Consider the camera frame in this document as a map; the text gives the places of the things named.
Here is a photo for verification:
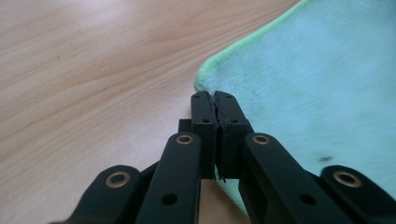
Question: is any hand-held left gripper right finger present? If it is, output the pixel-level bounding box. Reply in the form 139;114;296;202
212;90;255;180

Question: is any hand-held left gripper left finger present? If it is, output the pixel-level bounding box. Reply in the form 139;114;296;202
177;90;219;181

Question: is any green microfibre cloth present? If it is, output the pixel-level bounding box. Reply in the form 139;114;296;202
193;0;396;217

